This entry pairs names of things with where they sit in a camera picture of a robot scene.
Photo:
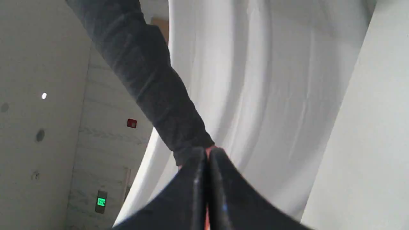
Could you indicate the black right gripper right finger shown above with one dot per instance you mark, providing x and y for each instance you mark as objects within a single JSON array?
[{"x": 235, "y": 205}]

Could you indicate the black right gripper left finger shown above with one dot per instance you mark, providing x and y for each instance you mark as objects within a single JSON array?
[{"x": 181, "y": 205}]

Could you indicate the dark grey sleeved forearm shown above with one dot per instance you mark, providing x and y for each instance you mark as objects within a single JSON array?
[{"x": 138, "y": 54}]

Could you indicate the person's right hand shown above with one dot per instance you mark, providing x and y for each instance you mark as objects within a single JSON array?
[{"x": 212, "y": 149}]

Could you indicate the green exit sign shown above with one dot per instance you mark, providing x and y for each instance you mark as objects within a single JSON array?
[{"x": 101, "y": 201}]

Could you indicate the red fire alarm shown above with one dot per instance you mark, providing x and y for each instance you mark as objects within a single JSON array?
[{"x": 132, "y": 123}]

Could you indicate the grey backdrop cloth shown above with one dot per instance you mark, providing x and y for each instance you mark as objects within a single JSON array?
[{"x": 268, "y": 78}]

